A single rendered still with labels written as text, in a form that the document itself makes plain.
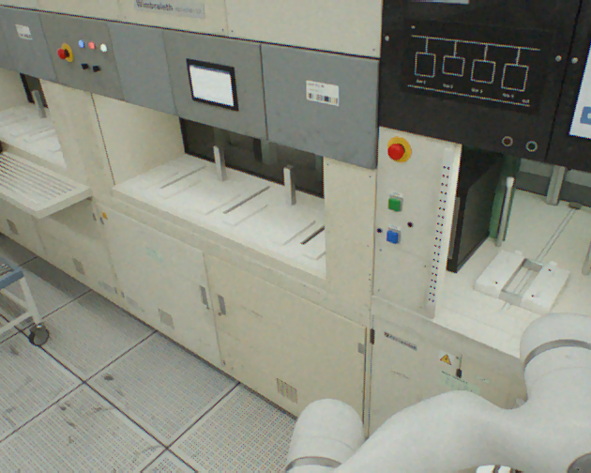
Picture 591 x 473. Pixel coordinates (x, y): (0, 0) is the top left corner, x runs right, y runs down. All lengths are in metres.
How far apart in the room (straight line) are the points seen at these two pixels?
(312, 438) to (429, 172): 0.72
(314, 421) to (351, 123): 0.77
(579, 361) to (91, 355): 2.49
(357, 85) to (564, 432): 0.93
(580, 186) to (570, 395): 1.59
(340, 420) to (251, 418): 1.55
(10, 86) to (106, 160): 1.54
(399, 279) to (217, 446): 1.18
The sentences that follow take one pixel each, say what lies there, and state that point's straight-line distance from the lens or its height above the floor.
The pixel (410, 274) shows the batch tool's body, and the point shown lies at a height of 0.99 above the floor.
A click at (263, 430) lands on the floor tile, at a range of 2.39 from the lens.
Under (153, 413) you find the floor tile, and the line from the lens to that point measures 2.55.
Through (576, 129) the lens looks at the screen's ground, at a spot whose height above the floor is 1.48.
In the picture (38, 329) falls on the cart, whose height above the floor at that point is 0.10.
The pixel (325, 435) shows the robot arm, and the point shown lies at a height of 1.18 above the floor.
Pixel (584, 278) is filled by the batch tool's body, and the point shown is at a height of 0.87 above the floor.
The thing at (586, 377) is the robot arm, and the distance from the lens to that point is 0.71.
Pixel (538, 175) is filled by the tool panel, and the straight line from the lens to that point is 2.25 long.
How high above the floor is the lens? 1.89
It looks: 33 degrees down
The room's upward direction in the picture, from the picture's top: 3 degrees counter-clockwise
